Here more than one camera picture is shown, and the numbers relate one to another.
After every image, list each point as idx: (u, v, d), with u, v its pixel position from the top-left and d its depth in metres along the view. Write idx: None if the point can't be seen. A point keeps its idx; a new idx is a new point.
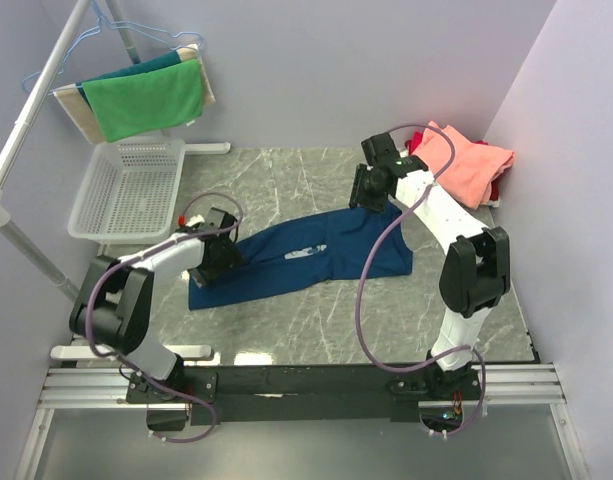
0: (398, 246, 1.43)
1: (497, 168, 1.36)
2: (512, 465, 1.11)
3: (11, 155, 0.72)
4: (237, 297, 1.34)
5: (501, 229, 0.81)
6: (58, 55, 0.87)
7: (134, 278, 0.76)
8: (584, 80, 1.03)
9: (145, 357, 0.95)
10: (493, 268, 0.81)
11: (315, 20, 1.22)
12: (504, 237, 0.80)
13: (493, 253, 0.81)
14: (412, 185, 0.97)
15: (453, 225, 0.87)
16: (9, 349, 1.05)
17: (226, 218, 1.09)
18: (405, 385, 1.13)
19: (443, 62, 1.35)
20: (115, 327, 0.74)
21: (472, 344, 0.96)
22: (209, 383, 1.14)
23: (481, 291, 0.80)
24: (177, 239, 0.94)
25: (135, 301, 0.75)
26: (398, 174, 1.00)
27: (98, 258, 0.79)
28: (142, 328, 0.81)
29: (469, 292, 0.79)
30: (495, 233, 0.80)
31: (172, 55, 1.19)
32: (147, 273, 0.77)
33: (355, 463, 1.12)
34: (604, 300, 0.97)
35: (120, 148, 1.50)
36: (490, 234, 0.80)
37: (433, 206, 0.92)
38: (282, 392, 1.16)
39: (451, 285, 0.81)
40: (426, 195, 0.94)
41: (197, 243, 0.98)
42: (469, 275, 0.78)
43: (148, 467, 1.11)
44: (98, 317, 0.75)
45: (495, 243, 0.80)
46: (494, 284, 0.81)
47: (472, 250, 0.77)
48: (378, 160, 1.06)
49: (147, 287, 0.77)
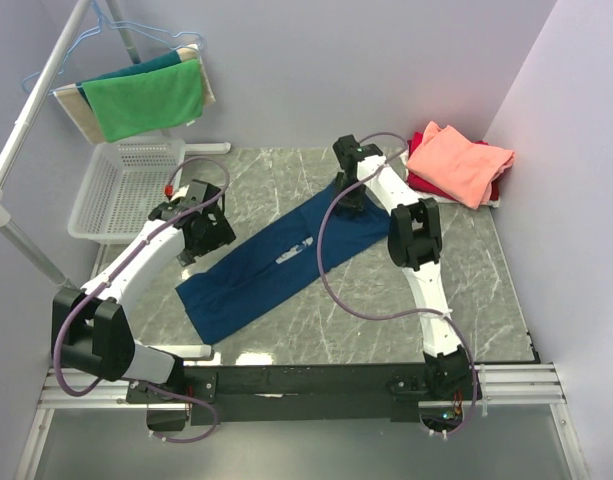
0: (377, 212, 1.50)
1: (497, 168, 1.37)
2: (513, 465, 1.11)
3: (11, 156, 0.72)
4: (239, 322, 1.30)
5: (432, 200, 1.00)
6: (58, 55, 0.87)
7: (100, 316, 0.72)
8: (584, 80, 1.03)
9: (142, 368, 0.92)
10: (428, 231, 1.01)
11: (316, 20, 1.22)
12: (434, 205, 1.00)
13: (426, 219, 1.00)
14: (369, 166, 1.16)
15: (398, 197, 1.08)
16: (10, 349, 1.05)
17: (209, 189, 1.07)
18: (405, 385, 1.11)
19: (443, 63, 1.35)
20: (96, 360, 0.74)
21: (445, 312, 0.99)
22: (209, 383, 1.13)
23: (419, 248, 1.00)
24: (148, 238, 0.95)
25: (108, 337, 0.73)
26: (359, 158, 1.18)
27: (59, 292, 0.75)
28: (126, 353, 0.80)
29: (409, 248, 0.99)
30: (428, 203, 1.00)
31: (172, 55, 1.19)
32: (115, 306, 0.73)
33: (355, 463, 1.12)
34: (605, 300, 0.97)
35: (120, 148, 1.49)
36: (423, 203, 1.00)
37: (383, 181, 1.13)
38: (282, 392, 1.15)
39: (395, 244, 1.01)
40: (378, 173, 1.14)
41: (176, 232, 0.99)
42: (405, 235, 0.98)
43: (148, 467, 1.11)
44: (79, 350, 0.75)
45: (426, 209, 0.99)
46: (429, 243, 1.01)
47: (407, 212, 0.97)
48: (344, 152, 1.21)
49: (117, 322, 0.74)
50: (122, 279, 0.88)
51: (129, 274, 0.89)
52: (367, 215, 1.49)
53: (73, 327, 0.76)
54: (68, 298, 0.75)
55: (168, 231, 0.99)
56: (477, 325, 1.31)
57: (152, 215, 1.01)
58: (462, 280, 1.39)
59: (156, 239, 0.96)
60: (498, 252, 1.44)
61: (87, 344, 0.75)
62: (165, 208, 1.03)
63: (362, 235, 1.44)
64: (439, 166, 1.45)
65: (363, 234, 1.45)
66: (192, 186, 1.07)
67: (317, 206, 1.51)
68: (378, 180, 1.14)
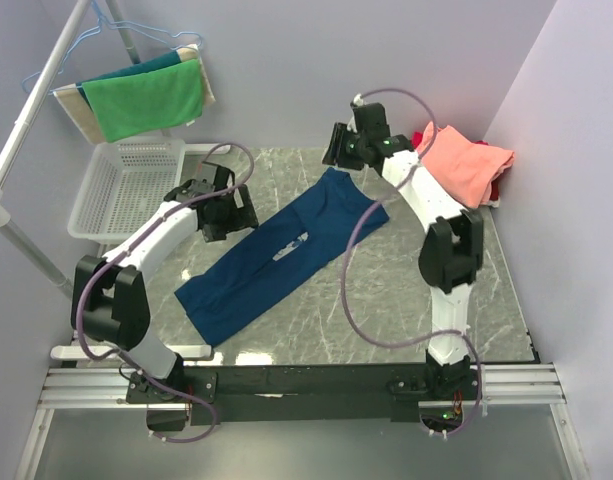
0: (369, 203, 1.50)
1: (497, 168, 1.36)
2: (513, 465, 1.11)
3: (11, 156, 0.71)
4: (239, 322, 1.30)
5: (479, 212, 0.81)
6: (57, 55, 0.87)
7: (120, 281, 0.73)
8: (584, 80, 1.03)
9: (148, 354, 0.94)
10: (469, 248, 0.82)
11: (316, 20, 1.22)
12: (479, 219, 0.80)
13: (467, 234, 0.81)
14: (400, 164, 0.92)
15: (436, 207, 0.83)
16: (10, 349, 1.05)
17: (219, 171, 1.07)
18: (405, 385, 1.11)
19: (443, 62, 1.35)
20: (115, 327, 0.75)
21: (463, 329, 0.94)
22: (209, 383, 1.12)
23: (458, 269, 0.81)
24: (165, 215, 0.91)
25: (126, 302, 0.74)
26: (385, 154, 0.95)
27: (84, 259, 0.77)
28: (142, 319, 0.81)
29: (445, 270, 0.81)
30: (472, 216, 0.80)
31: (172, 55, 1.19)
32: (135, 272, 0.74)
33: (355, 464, 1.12)
34: (605, 301, 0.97)
35: (120, 149, 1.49)
36: (466, 214, 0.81)
37: (417, 187, 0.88)
38: (282, 392, 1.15)
39: (426, 261, 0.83)
40: (412, 175, 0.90)
41: (191, 212, 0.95)
42: (445, 252, 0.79)
43: (148, 467, 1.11)
44: (98, 317, 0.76)
45: (468, 222, 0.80)
46: (470, 265, 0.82)
47: (448, 228, 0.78)
48: (367, 133, 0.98)
49: (135, 289, 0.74)
50: (143, 249, 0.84)
51: (148, 246, 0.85)
52: (358, 207, 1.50)
53: (92, 293, 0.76)
54: (91, 265, 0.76)
55: (184, 210, 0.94)
56: (477, 325, 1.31)
57: (165, 197, 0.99)
58: None
59: (173, 217, 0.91)
60: (498, 252, 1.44)
61: (106, 310, 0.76)
62: (178, 192, 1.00)
63: (356, 228, 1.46)
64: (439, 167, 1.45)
65: (357, 226, 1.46)
66: (204, 168, 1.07)
67: (310, 199, 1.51)
68: (413, 186, 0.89)
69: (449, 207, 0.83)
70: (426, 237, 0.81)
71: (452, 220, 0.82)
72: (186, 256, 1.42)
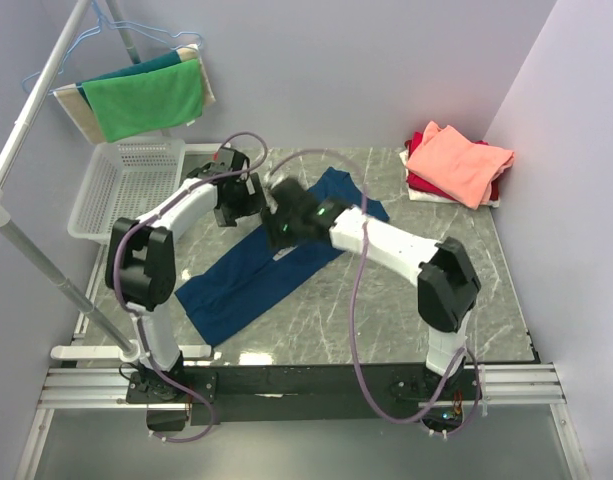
0: (370, 204, 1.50)
1: (497, 168, 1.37)
2: (513, 465, 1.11)
3: (11, 156, 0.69)
4: (239, 322, 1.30)
5: (451, 239, 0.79)
6: (58, 55, 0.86)
7: (153, 239, 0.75)
8: (583, 80, 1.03)
9: (161, 331, 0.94)
10: (462, 276, 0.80)
11: (316, 20, 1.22)
12: (456, 245, 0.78)
13: (455, 264, 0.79)
14: (348, 229, 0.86)
15: (411, 255, 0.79)
16: (10, 349, 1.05)
17: (236, 155, 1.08)
18: (405, 385, 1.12)
19: (443, 62, 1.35)
20: (146, 283, 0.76)
21: (465, 344, 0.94)
22: (209, 383, 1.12)
23: (461, 302, 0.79)
24: (190, 187, 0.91)
25: (158, 260, 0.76)
26: (331, 225, 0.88)
27: (117, 221, 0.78)
28: (171, 280, 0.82)
29: (454, 308, 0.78)
30: (449, 245, 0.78)
31: (172, 55, 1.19)
32: (167, 232, 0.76)
33: (355, 464, 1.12)
34: (605, 300, 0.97)
35: (120, 148, 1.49)
36: (444, 248, 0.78)
37: (379, 243, 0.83)
38: (282, 392, 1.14)
39: (429, 309, 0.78)
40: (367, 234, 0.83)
41: (213, 187, 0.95)
42: (448, 297, 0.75)
43: (148, 467, 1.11)
44: (130, 274, 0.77)
45: (452, 255, 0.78)
46: (470, 290, 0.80)
47: (437, 269, 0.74)
48: (297, 209, 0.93)
49: (167, 247, 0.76)
50: (171, 216, 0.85)
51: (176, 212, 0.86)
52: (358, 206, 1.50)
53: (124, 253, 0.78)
54: (125, 226, 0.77)
55: (205, 185, 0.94)
56: (477, 325, 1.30)
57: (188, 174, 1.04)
58: None
59: (197, 190, 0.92)
60: (499, 252, 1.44)
61: (138, 269, 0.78)
62: (200, 171, 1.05)
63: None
64: (439, 167, 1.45)
65: None
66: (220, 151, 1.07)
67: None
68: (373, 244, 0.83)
69: (423, 249, 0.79)
70: (419, 287, 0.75)
71: (435, 259, 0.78)
72: (186, 256, 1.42)
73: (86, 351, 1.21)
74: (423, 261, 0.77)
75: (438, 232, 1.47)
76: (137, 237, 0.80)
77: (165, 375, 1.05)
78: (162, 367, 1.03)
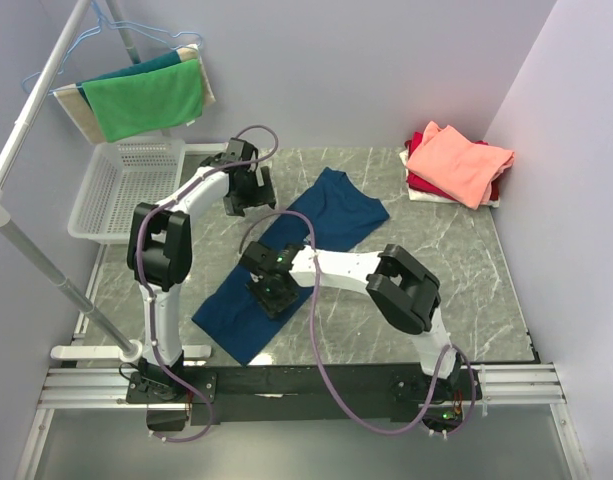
0: (370, 202, 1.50)
1: (497, 168, 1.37)
2: (512, 465, 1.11)
3: (11, 157, 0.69)
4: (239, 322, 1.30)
5: (391, 245, 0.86)
6: (58, 55, 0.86)
7: (173, 222, 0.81)
8: (585, 79, 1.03)
9: (170, 321, 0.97)
10: (413, 277, 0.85)
11: (316, 20, 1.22)
12: (393, 247, 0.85)
13: (401, 265, 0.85)
14: (304, 265, 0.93)
15: (360, 271, 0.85)
16: (9, 349, 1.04)
17: (246, 144, 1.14)
18: (405, 385, 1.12)
19: (443, 62, 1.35)
20: (165, 263, 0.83)
21: (450, 341, 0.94)
22: (209, 383, 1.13)
23: (422, 301, 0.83)
24: (203, 175, 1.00)
25: (177, 242, 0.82)
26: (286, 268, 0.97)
27: (140, 204, 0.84)
28: (188, 262, 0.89)
29: (415, 309, 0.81)
30: (388, 251, 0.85)
31: (172, 55, 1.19)
32: (185, 216, 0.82)
33: (355, 464, 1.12)
34: (605, 301, 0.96)
35: (120, 148, 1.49)
36: (385, 254, 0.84)
37: (328, 269, 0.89)
38: (282, 392, 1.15)
39: (394, 318, 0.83)
40: (317, 265, 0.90)
41: (224, 176, 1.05)
42: (402, 297, 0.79)
43: (148, 467, 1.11)
44: (151, 255, 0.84)
45: (394, 258, 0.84)
46: (426, 288, 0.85)
47: (383, 275, 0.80)
48: (263, 266, 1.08)
49: (185, 229, 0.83)
50: (187, 202, 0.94)
51: (191, 197, 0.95)
52: (357, 204, 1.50)
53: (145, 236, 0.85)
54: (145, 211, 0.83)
55: (218, 173, 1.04)
56: (477, 326, 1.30)
57: (202, 162, 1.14)
58: (462, 280, 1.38)
59: (210, 178, 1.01)
60: (499, 252, 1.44)
61: (159, 250, 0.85)
62: (212, 160, 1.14)
63: (357, 226, 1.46)
64: (439, 167, 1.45)
65: (358, 225, 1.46)
66: (231, 142, 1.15)
67: (310, 200, 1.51)
68: (327, 273, 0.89)
69: (368, 263, 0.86)
70: (375, 299, 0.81)
71: (380, 267, 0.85)
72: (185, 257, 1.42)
73: (87, 351, 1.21)
74: (370, 273, 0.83)
75: (438, 232, 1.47)
76: (156, 221, 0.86)
77: (168, 368, 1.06)
78: (165, 362, 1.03)
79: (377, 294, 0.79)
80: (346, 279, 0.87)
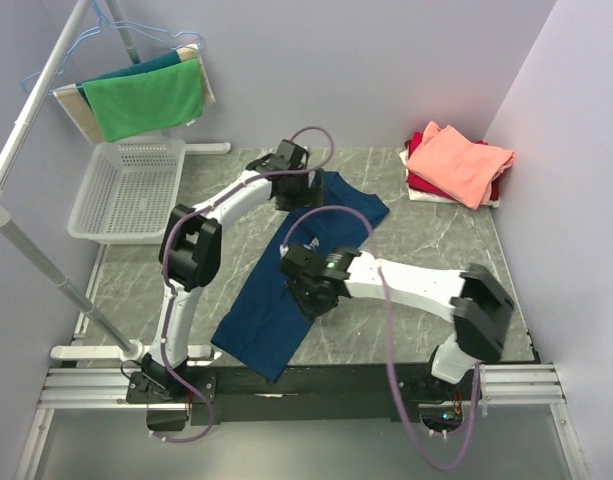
0: (368, 201, 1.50)
1: (497, 168, 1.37)
2: (511, 465, 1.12)
3: (11, 157, 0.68)
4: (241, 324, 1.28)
5: (475, 266, 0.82)
6: (58, 55, 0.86)
7: (204, 230, 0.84)
8: (585, 79, 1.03)
9: (183, 325, 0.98)
10: (493, 301, 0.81)
11: (316, 20, 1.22)
12: (475, 270, 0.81)
13: (482, 288, 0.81)
14: (365, 277, 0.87)
15: (441, 291, 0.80)
16: (9, 349, 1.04)
17: (296, 149, 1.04)
18: (405, 385, 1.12)
19: (443, 63, 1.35)
20: (191, 267, 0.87)
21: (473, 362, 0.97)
22: (209, 383, 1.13)
23: (500, 328, 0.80)
24: (246, 181, 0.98)
25: (205, 249, 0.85)
26: (341, 275, 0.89)
27: (178, 206, 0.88)
28: (215, 267, 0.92)
29: (495, 337, 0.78)
30: (473, 272, 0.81)
31: (172, 55, 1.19)
32: (217, 225, 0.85)
33: (354, 464, 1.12)
34: (605, 301, 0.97)
35: (120, 148, 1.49)
36: (469, 275, 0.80)
37: (400, 285, 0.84)
38: (281, 392, 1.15)
39: (468, 342, 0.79)
40: (388, 281, 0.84)
41: (267, 182, 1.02)
42: (487, 325, 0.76)
43: (148, 467, 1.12)
44: (180, 256, 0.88)
45: (477, 280, 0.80)
46: (505, 313, 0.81)
47: (469, 300, 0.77)
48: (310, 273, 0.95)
49: (215, 238, 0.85)
50: (223, 208, 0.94)
51: (229, 205, 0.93)
52: (358, 203, 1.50)
53: (178, 236, 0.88)
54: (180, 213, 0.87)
55: (262, 181, 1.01)
56: None
57: (247, 166, 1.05)
58: None
59: (252, 184, 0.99)
60: (499, 252, 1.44)
61: (188, 252, 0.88)
62: (258, 163, 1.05)
63: (358, 226, 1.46)
64: (439, 166, 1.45)
65: (360, 225, 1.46)
66: (283, 144, 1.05)
67: None
68: (397, 289, 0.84)
69: (447, 283, 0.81)
70: (456, 323, 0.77)
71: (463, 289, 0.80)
72: None
73: (87, 351, 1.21)
74: (454, 295, 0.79)
75: (438, 232, 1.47)
76: (192, 223, 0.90)
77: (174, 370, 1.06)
78: (170, 363, 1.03)
79: (462, 320, 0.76)
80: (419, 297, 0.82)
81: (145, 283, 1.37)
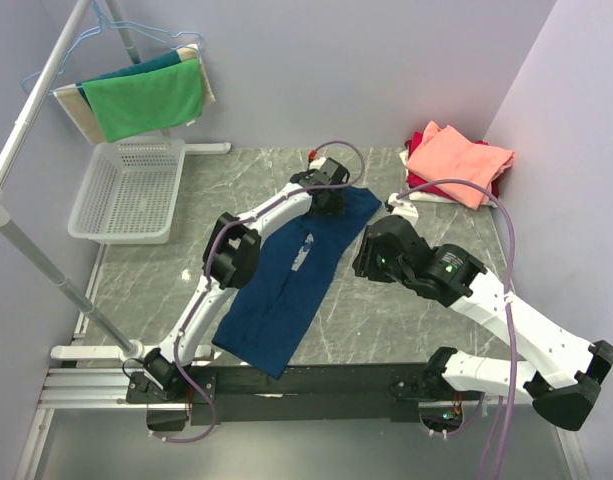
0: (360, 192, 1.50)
1: (497, 168, 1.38)
2: (511, 465, 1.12)
3: (12, 157, 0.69)
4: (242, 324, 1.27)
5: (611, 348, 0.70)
6: (58, 55, 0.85)
7: (245, 240, 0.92)
8: (585, 80, 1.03)
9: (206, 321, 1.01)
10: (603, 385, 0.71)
11: (316, 20, 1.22)
12: None
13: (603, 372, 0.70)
14: (486, 302, 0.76)
15: (566, 361, 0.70)
16: (9, 349, 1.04)
17: (340, 168, 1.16)
18: (405, 385, 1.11)
19: (443, 63, 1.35)
20: (228, 271, 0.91)
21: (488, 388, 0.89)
22: (209, 383, 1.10)
23: None
24: (288, 195, 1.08)
25: (245, 256, 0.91)
26: (457, 289, 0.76)
27: (223, 215, 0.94)
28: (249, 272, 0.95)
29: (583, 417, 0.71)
30: (607, 355, 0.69)
31: (172, 55, 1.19)
32: (256, 237, 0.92)
33: (354, 463, 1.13)
34: (606, 302, 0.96)
35: (120, 148, 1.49)
36: (602, 356, 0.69)
37: (524, 332, 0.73)
38: (282, 392, 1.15)
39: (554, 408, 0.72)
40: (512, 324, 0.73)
41: (307, 197, 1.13)
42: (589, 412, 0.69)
43: (148, 466, 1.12)
44: (220, 258, 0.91)
45: (609, 363, 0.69)
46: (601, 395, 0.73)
47: (595, 385, 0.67)
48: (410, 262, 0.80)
49: (253, 247, 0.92)
50: (264, 220, 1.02)
51: (270, 216, 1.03)
52: (350, 196, 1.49)
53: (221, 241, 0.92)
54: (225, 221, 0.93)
55: (302, 195, 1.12)
56: (477, 325, 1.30)
57: (291, 179, 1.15)
58: None
59: (292, 198, 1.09)
60: (499, 252, 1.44)
61: (227, 257, 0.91)
62: (301, 177, 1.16)
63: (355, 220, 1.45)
64: (440, 166, 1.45)
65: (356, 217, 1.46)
66: (327, 163, 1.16)
67: None
68: (519, 333, 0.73)
69: (577, 353, 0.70)
70: (565, 396, 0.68)
71: (591, 368, 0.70)
72: (187, 256, 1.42)
73: (86, 351, 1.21)
74: (579, 370, 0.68)
75: (438, 232, 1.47)
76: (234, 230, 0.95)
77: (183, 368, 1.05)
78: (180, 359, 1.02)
79: (578, 398, 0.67)
80: (539, 353, 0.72)
81: (145, 283, 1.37)
